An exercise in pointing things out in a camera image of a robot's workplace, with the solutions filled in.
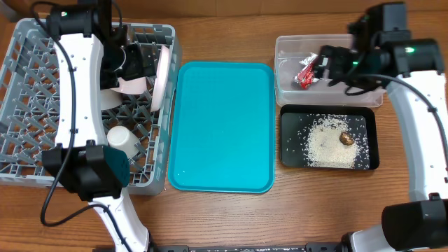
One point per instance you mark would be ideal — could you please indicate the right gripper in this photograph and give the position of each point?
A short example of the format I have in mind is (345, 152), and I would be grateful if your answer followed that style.
(324, 61)

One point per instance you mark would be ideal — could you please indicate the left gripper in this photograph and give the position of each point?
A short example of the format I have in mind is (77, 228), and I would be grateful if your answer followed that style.
(137, 68)

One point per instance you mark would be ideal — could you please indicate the pink small bowl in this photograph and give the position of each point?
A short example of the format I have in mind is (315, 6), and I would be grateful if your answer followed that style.
(131, 87)

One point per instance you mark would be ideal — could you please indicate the large white plate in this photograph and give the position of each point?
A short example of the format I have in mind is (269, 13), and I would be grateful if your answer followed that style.
(161, 79)

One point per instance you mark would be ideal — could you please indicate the red snack wrapper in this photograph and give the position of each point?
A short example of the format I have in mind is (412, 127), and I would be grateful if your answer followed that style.
(306, 77)

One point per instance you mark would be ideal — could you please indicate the grey bowl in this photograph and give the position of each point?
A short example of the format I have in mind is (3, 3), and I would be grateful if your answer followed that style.
(110, 99)

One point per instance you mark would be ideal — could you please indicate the brown food chunk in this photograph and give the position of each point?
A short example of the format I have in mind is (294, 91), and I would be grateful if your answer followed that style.
(346, 139)

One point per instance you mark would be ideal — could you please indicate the white paper cup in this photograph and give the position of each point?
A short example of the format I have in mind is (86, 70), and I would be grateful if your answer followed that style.
(121, 138)

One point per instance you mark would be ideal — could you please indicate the pile of rice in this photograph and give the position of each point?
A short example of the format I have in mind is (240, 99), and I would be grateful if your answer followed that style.
(313, 140)

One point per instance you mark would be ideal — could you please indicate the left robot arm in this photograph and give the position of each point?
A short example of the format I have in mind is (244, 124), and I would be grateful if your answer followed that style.
(93, 56)

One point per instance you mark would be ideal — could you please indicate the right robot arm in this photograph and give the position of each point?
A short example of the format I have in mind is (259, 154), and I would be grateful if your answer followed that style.
(413, 74)

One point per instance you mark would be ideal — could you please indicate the black waste tray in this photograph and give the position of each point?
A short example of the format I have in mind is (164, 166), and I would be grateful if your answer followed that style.
(367, 113)

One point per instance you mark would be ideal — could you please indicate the grey dishwasher rack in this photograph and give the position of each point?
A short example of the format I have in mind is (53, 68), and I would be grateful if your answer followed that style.
(30, 105)

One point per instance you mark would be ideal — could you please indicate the teal plastic tray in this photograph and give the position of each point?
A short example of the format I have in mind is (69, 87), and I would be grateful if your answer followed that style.
(223, 130)

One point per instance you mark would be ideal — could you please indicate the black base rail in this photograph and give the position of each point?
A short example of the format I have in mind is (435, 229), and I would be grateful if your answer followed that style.
(309, 247)

